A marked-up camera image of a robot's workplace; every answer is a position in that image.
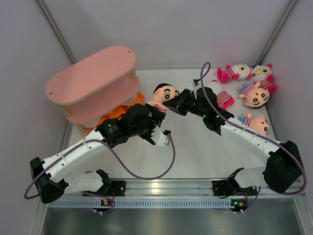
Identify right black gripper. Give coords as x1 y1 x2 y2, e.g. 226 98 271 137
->
163 89 207 118

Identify boy plush black hair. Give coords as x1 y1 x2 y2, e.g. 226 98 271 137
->
149 83 181 115

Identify boy plush red dot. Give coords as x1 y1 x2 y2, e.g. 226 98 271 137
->
239 82 270 109

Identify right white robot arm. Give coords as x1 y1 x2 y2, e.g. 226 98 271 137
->
163 87 307 195

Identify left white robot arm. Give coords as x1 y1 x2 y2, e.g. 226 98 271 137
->
30 104 169 204

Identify pink two-tier wooden shelf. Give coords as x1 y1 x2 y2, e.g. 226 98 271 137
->
45 46 141 136

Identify orange plush toy right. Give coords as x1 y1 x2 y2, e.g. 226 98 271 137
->
133 94 145 104

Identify orange plush toy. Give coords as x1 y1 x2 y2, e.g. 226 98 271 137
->
133 94 145 104
95 105 129 126

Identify orange plush toy middle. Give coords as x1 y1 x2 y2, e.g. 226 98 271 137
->
95 105 129 126

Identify white pink plush face down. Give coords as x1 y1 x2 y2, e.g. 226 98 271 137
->
205 80 235 110

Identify white pink plush back left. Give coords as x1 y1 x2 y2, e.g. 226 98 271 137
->
217 64 252 84

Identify white pink plush yellow glasses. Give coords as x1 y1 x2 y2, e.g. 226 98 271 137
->
248 64 277 94

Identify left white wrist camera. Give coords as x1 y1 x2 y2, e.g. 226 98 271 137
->
151 126 171 146

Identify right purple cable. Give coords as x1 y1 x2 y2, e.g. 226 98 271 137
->
200 62 306 195

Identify purple cable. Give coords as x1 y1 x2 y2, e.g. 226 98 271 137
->
200 62 306 195
23 133 176 200

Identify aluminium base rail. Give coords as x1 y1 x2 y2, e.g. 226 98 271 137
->
63 178 306 197

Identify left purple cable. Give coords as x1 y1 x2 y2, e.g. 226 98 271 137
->
23 133 176 200

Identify white slotted cable duct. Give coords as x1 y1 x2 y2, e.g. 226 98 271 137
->
49 197 247 210

